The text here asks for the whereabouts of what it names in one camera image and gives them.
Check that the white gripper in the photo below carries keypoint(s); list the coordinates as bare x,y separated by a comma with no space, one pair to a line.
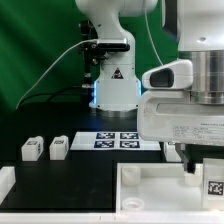
170,116

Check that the white square table top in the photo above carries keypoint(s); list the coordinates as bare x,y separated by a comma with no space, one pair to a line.
158,187

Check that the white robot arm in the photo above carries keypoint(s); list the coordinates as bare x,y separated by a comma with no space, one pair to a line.
199,28

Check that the left white obstacle block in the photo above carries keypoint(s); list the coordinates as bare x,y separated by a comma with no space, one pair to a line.
7,181

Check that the white marker base plate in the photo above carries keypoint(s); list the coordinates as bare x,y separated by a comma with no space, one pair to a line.
112,141

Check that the black camera stand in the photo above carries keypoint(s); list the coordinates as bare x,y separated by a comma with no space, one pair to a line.
88,32

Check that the grey camera on stand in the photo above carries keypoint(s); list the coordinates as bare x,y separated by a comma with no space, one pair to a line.
113,45

